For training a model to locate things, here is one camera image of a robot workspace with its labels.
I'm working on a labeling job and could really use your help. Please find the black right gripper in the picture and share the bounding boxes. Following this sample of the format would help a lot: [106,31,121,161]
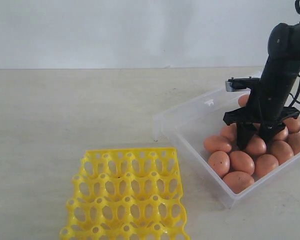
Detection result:
[223,58,300,150]

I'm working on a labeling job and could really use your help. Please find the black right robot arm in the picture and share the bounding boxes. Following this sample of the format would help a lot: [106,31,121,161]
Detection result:
[223,23,300,150]

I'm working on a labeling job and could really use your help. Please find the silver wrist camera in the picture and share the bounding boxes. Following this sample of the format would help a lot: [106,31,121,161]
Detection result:
[225,76,260,92]

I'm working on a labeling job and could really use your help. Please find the clear plastic bin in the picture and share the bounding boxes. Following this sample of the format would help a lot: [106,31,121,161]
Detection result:
[153,87,300,209]

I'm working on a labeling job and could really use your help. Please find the yellow plastic egg tray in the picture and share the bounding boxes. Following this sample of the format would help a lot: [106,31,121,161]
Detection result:
[59,147,189,240]

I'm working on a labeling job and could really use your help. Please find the brown egg front bottom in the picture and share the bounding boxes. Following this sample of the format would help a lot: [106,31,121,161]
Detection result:
[222,171,255,194]

